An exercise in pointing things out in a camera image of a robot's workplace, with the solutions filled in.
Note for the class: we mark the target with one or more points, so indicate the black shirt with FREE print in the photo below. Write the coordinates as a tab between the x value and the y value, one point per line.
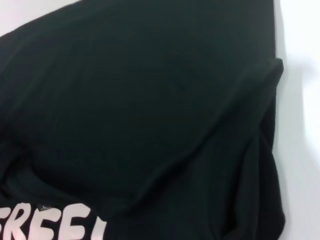
137	112

